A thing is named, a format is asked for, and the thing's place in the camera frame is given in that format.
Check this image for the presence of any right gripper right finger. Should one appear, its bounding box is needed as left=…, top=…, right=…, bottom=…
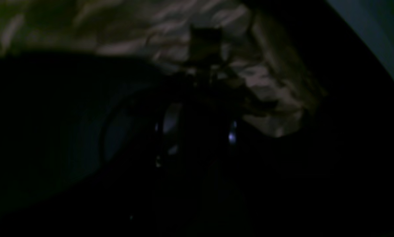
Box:
left=217, top=99, right=244, bottom=158

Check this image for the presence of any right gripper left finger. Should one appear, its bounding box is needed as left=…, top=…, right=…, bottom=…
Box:
left=155, top=102, right=183, bottom=168

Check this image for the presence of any camouflage t-shirt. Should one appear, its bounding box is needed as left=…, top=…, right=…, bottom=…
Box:
left=0, top=0, right=327, bottom=137

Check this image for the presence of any black table cloth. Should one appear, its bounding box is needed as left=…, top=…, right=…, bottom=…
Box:
left=0, top=0, right=394, bottom=237

